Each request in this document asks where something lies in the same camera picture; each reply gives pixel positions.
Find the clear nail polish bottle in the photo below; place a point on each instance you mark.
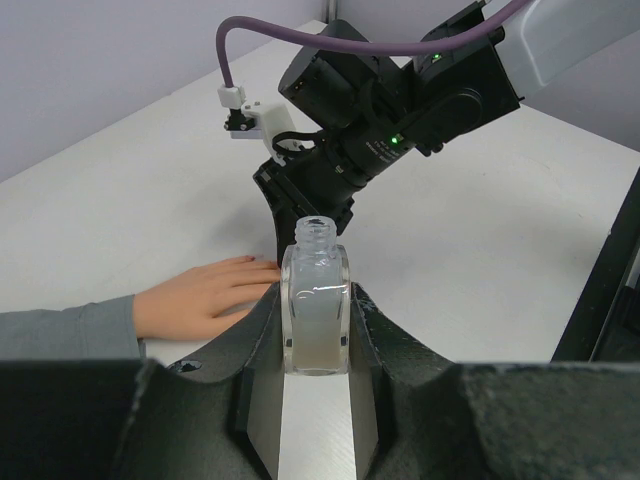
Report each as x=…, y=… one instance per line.
x=315, y=292

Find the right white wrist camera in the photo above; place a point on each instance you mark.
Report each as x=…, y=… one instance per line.
x=261, y=122

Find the grey shirt with sleeve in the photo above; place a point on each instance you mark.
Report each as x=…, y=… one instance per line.
x=103, y=330

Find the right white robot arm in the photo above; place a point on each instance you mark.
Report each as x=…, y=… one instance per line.
x=370, y=112

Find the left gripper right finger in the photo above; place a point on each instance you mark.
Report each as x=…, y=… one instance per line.
x=417, y=415

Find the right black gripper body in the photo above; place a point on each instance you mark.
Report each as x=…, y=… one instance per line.
x=330, y=168

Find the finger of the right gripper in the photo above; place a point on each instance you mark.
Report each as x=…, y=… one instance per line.
x=287, y=202

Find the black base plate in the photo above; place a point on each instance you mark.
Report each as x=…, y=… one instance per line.
x=604, y=325

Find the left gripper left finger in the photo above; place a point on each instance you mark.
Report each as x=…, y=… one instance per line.
x=215, y=414

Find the mannequin hand with nails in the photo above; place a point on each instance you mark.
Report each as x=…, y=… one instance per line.
x=202, y=302

